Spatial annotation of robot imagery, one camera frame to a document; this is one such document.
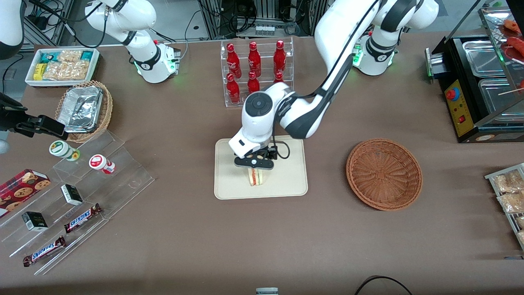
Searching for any cream plastic tray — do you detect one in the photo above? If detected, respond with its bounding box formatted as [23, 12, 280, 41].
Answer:
[214, 138, 308, 200]

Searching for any red lid snack cup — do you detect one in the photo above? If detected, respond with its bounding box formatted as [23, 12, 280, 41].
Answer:
[89, 154, 116, 175]

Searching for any Snickers chocolate bar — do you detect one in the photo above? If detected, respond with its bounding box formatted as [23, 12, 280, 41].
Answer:
[23, 236, 67, 268]
[64, 203, 103, 234]

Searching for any stack of foil containers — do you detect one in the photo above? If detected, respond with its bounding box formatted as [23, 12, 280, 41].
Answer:
[57, 85, 104, 134]

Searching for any brown wicker basket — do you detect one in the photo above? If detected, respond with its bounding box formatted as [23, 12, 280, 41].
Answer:
[346, 138, 423, 211]

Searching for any clear acrylic bottle rack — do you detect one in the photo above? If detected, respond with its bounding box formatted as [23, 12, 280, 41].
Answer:
[220, 37, 295, 108]

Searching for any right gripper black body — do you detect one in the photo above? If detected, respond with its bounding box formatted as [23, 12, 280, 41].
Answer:
[0, 93, 27, 132]

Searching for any small black carton box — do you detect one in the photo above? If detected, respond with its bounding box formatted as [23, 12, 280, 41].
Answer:
[61, 184, 84, 206]
[21, 211, 49, 232]

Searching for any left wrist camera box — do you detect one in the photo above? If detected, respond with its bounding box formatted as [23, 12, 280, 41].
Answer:
[234, 157, 275, 170]

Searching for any steel warmer pan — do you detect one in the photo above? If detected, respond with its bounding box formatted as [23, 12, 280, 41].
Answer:
[462, 40, 508, 77]
[478, 78, 524, 113]

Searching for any small clear cracker packet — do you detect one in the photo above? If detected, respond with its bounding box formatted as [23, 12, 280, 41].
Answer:
[57, 50, 84, 63]

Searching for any black food warmer machine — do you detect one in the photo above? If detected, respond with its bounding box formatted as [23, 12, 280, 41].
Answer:
[425, 0, 524, 144]

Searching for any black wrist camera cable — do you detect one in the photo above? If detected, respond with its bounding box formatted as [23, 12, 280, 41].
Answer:
[270, 139, 291, 160]

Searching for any light wicker basket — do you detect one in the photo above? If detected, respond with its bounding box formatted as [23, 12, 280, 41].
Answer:
[55, 80, 113, 143]

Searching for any green lid snack cup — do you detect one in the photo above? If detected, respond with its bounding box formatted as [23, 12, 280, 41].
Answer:
[49, 140, 81, 161]

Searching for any white snack bin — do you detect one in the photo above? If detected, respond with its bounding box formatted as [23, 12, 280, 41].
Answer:
[25, 48, 100, 88]

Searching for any red tartan cookie box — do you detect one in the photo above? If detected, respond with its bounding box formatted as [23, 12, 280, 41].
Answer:
[0, 169, 52, 218]

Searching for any aluminium frame rack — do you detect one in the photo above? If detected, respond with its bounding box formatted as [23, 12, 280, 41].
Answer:
[196, 0, 332, 39]

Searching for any black looped table cable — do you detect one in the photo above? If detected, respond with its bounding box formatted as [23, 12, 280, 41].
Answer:
[354, 275, 414, 295]

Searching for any clear acrylic tiered stand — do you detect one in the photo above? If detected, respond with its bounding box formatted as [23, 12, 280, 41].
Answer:
[0, 130, 155, 276]

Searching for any large clear cracker packet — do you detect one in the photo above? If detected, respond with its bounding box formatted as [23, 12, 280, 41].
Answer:
[43, 61, 90, 81]

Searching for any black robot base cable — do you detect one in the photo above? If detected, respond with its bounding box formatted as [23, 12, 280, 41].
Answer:
[178, 8, 205, 62]

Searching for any triangle sandwich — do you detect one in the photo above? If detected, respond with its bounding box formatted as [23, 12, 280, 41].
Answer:
[247, 168, 267, 187]

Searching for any grey snack display tray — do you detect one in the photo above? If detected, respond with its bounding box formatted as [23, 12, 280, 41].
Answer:
[484, 163, 524, 251]

